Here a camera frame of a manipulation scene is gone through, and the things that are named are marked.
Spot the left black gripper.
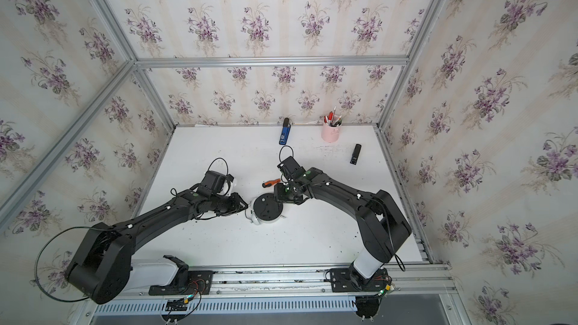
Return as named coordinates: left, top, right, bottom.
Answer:
left=208, top=192, right=251, bottom=218

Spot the orange handled screwdriver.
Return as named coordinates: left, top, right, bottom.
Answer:
left=262, top=178, right=281, bottom=188

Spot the white twin bell alarm clock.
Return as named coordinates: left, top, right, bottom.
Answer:
left=245, top=193, right=284, bottom=226

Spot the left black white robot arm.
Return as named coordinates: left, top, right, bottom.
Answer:
left=64, top=189, right=249, bottom=305

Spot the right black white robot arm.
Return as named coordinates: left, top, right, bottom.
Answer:
left=275, top=164, right=412, bottom=283

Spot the blue black stapler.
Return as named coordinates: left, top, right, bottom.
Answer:
left=278, top=117, right=291, bottom=146

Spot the pink pen cup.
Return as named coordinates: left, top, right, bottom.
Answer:
left=322, top=121, right=340, bottom=143

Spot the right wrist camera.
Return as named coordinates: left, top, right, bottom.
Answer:
left=278, top=156, right=306, bottom=182

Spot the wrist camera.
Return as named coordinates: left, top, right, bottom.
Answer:
left=278, top=156, right=306, bottom=182
left=197, top=170, right=234, bottom=197

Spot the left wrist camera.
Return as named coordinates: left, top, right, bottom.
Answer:
left=197, top=170, right=234, bottom=197

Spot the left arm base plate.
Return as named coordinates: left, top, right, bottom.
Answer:
left=148, top=271, right=215, bottom=296

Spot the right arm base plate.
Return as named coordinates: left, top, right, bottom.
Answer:
left=325, top=266, right=393, bottom=294

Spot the aluminium mounting rail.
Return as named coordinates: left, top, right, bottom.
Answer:
left=107, top=260, right=457, bottom=303

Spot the aluminium frame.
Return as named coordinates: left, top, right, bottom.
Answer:
left=0, top=0, right=475, bottom=299

